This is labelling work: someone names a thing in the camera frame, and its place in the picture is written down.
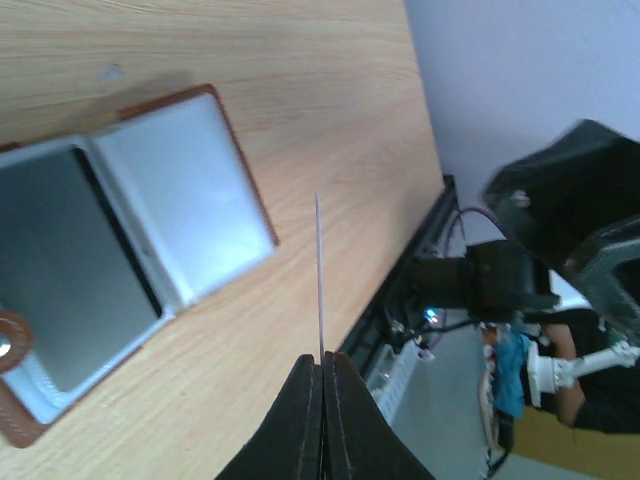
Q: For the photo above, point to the red credit card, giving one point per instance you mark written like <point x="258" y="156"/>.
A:
<point x="319" y="271"/>

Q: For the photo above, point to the black enclosure frame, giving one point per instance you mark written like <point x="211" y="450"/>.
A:
<point x="373" y="327"/>

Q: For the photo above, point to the white slotted cable duct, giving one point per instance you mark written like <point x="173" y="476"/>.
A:
<point x="390" y="376"/>

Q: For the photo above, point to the brown leather card holder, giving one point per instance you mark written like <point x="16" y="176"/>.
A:
<point x="72" y="310"/>

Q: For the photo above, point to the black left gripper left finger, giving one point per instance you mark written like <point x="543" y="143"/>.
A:
<point x="288" y="443"/>

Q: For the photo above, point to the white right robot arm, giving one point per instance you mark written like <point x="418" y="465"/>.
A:
<point x="570" y="209"/>

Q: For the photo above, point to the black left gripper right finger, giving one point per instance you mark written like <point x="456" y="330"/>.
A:
<point x="358" y="441"/>

